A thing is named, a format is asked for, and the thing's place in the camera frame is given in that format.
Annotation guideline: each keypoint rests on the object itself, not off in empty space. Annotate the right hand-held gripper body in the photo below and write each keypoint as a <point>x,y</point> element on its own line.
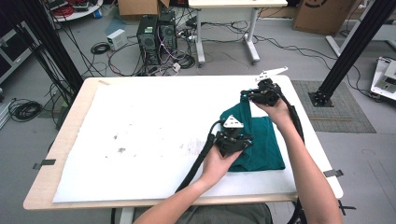
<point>267,91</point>

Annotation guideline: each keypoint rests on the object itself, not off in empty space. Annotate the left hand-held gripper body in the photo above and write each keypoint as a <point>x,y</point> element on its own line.
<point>232,140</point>

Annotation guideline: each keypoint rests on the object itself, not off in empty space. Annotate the teal long-sleeve shirt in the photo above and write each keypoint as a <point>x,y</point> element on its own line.
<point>264,146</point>

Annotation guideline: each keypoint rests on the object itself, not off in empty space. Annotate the person's right hand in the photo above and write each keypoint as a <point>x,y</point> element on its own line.
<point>275,113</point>

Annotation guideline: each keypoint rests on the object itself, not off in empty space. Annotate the person's left hand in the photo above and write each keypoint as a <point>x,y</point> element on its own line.
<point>218,163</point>

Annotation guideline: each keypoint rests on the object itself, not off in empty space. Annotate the grey floor mat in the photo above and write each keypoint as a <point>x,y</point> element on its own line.
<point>348,118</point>

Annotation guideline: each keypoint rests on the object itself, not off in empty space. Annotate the black tape strip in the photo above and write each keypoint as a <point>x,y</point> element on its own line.
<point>46,162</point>
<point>333,173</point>

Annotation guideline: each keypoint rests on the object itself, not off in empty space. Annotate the white desk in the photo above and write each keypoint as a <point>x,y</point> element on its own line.
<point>236,3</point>

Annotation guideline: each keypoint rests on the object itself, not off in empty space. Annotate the white table mat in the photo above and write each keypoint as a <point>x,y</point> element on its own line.
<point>140,130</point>

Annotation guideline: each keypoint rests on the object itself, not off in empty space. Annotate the large cardboard box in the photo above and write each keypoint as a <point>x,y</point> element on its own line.
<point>323,15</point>

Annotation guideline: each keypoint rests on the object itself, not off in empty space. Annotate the small black computer tower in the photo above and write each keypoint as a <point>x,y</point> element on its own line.
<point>168,31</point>

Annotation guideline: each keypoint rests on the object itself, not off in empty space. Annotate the black metal stand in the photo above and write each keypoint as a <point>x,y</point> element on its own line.
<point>53,40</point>
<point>358,40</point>

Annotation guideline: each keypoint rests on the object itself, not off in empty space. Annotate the large black computer tower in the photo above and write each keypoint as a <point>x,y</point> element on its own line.
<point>148,40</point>

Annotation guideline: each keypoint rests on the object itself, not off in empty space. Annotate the white equipment base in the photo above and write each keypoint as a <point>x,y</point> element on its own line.
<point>384,77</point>

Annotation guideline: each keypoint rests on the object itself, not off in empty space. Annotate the small cardboard box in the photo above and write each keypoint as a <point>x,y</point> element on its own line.
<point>137,6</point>

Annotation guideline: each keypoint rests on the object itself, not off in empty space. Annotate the white box device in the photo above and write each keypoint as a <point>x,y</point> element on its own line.
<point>117,39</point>

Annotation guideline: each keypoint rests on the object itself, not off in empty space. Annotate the round white table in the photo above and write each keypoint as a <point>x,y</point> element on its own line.
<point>88,11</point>

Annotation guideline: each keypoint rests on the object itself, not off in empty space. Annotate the light wooden table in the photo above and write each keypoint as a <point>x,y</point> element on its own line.
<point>43,186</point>

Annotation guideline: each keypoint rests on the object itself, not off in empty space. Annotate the grey metal rack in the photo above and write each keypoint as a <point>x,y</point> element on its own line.
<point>15,62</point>

